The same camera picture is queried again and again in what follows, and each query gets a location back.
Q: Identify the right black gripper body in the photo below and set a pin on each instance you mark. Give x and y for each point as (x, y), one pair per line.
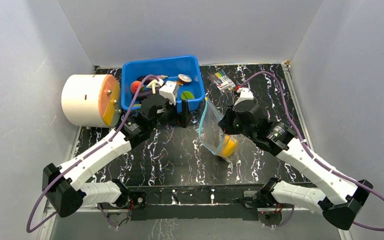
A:
(227, 121)

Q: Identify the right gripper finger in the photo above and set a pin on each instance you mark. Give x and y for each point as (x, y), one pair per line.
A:
(226, 124)
(230, 113)

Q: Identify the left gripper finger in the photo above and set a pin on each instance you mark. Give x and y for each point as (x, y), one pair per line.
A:
(184, 118)
(179, 106)

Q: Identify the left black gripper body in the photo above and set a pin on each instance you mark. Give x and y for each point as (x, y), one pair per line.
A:
(170, 117)

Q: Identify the yellow bell pepper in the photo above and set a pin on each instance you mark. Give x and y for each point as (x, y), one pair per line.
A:
(228, 146)

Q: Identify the clear zip top bag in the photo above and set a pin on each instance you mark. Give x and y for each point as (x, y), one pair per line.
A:
(210, 134)

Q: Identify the round white brown slice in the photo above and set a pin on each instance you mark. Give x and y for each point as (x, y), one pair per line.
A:
(184, 79)

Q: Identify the white garlic mushroom toy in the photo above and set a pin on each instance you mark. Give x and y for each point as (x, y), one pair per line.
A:
(154, 84)

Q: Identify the orange peach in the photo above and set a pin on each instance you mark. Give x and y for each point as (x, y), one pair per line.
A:
(135, 86)

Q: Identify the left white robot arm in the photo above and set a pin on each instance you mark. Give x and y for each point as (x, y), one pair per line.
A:
(66, 186)

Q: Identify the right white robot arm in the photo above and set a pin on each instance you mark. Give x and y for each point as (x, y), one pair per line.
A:
(337, 199)

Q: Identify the green leaf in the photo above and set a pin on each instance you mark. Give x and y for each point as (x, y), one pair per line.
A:
(187, 95)

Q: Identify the pack of coloured markers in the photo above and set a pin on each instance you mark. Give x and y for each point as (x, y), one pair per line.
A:
(222, 82)

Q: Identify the purple eggplant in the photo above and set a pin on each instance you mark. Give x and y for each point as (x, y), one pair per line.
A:
(143, 94)

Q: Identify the blue plastic bin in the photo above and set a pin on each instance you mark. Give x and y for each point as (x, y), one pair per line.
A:
(169, 66)

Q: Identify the white cylinder container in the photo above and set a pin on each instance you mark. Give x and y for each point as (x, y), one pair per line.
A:
(92, 100)

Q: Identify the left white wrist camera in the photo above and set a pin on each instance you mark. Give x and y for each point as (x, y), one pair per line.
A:
(170, 91)

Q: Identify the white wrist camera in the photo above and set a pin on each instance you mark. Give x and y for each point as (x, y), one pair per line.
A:
(170, 91)
(244, 94)

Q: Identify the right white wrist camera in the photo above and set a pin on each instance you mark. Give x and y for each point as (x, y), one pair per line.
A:
(244, 94)

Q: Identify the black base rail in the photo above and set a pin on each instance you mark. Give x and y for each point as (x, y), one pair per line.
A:
(221, 201)

